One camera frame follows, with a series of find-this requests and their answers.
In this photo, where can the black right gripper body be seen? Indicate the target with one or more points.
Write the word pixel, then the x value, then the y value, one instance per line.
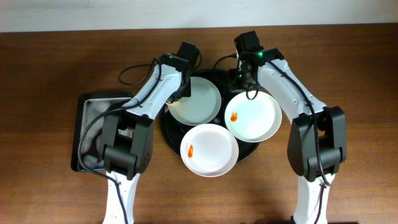
pixel 239 86

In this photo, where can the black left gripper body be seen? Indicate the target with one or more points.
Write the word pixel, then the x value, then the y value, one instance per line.
pixel 184 91

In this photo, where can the grey plate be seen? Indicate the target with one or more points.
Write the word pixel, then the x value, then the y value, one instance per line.
pixel 201 107

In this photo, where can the large white plate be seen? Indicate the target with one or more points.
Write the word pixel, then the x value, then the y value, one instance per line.
pixel 253 116

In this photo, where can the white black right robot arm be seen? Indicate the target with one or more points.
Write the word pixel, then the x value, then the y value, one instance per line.
pixel 317 142

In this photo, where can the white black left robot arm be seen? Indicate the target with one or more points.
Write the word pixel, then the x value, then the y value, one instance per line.
pixel 127 136

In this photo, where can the pink plate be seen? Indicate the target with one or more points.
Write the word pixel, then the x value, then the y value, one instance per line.
pixel 209 150

